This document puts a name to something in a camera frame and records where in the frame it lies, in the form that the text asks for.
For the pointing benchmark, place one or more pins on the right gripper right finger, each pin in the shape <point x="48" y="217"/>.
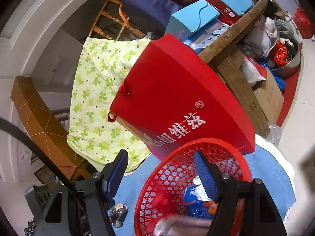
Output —
<point x="218" y="186"/>

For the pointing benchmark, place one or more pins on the wooden stair railing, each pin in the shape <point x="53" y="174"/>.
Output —
<point x="112" y="23"/>

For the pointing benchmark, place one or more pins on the red Nilrich paper bag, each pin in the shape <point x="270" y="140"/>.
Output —
<point x="171" y="97"/>

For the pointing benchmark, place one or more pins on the round wooden shelf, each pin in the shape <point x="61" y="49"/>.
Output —
<point x="225" y="58"/>

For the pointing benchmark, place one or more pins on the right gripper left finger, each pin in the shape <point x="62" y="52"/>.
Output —
<point x="113" y="173"/>

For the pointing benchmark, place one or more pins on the green clover pattern quilt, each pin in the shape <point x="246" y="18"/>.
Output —
<point x="102" y="67"/>

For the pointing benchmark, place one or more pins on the metal bowl with bags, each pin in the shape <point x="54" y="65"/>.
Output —
<point x="285" y="58"/>

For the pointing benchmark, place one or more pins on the light blue cardboard box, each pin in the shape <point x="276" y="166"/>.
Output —
<point x="188" y="20"/>

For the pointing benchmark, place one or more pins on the navy fabric bag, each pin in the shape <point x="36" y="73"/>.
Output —
<point x="150" y="15"/>

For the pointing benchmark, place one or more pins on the blue plastic bag trash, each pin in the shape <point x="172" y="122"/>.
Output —
<point x="198" y="210"/>

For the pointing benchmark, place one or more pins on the brown cardboard box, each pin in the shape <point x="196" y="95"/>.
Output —
<point x="269" y="97"/>

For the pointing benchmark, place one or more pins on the small orange wrapper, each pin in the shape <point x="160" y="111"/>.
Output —
<point x="211" y="206"/>

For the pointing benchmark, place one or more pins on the blue bed blanket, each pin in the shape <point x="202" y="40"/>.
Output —
<point x="274" y="170"/>

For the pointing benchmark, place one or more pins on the blue white medicine box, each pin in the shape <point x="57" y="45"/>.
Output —
<point x="195" y="193"/>

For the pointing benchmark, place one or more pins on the red mesh plastic basket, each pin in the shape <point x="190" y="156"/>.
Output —
<point x="164" y="189"/>

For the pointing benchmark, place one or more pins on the orange wooden column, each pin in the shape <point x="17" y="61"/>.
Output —
<point x="45" y="130"/>

